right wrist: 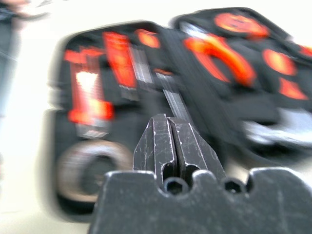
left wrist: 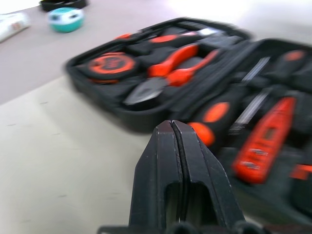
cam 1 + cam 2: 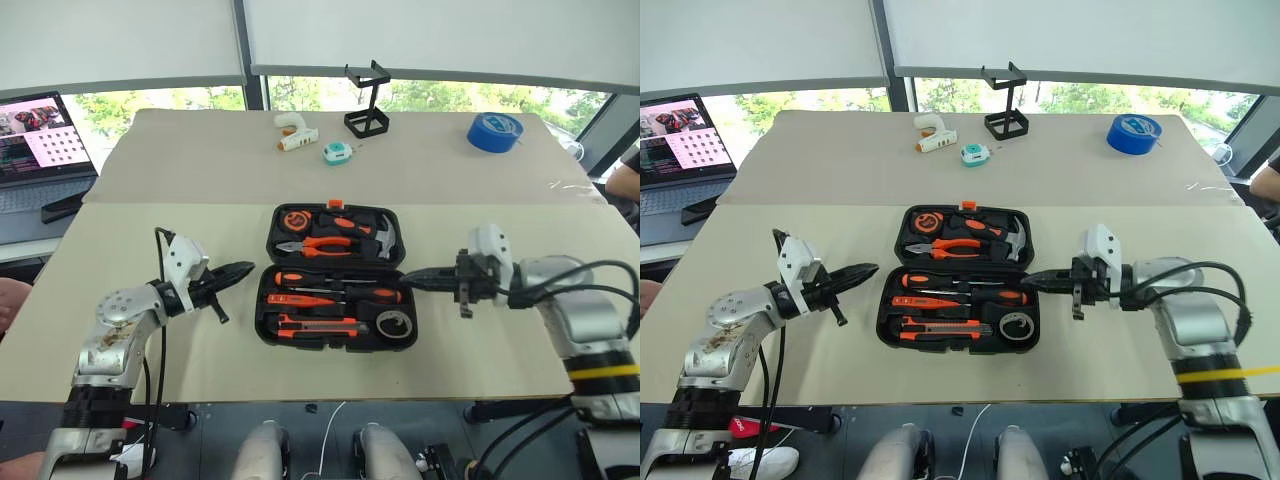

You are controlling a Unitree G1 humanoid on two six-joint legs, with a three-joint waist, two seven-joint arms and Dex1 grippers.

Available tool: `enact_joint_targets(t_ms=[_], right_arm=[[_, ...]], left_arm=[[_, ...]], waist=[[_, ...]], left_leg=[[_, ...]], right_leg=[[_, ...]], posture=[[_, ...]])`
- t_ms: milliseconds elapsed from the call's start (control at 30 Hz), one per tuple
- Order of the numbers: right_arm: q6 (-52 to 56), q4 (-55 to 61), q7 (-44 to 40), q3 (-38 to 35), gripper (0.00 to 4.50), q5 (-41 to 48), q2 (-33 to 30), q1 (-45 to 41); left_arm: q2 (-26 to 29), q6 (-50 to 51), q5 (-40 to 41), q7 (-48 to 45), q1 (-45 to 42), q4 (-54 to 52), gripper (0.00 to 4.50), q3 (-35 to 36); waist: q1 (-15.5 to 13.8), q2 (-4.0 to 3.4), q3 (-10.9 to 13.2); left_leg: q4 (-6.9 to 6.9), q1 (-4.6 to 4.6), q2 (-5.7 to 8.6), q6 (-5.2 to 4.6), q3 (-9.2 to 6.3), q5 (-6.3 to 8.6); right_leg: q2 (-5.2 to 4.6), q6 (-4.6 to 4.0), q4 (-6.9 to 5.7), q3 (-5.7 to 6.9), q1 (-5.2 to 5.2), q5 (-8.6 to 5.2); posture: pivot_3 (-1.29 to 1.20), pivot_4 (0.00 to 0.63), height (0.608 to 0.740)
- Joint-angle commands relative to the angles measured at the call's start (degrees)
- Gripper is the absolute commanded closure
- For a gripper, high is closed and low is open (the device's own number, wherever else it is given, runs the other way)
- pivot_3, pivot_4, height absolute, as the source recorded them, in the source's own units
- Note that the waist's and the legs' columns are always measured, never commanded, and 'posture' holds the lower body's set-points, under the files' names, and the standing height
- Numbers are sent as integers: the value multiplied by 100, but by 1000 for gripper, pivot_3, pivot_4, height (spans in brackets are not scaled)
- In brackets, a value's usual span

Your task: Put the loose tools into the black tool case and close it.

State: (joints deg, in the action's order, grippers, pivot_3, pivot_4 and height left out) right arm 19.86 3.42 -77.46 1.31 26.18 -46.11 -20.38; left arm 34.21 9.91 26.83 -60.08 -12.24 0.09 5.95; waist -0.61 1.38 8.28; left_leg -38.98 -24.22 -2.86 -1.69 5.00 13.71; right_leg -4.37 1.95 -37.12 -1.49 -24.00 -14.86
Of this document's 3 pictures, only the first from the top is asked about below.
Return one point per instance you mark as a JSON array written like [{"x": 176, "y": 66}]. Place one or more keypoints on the orange round tape measure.
[{"x": 239, "y": 24}]

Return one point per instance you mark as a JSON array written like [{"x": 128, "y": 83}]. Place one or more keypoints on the black plastic tool case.
[{"x": 207, "y": 104}]

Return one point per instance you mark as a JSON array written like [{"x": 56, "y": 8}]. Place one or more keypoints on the orange and silver utility knife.
[{"x": 87, "y": 97}]

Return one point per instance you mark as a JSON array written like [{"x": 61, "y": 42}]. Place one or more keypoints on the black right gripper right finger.
[{"x": 195, "y": 148}]

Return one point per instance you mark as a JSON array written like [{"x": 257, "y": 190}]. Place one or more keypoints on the white tape roll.
[{"x": 73, "y": 170}]

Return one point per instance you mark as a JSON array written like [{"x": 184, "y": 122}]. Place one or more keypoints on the hammer with silver head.
[{"x": 280, "y": 129}]

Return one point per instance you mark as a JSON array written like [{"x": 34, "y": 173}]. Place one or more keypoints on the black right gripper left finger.
[{"x": 156, "y": 143}]

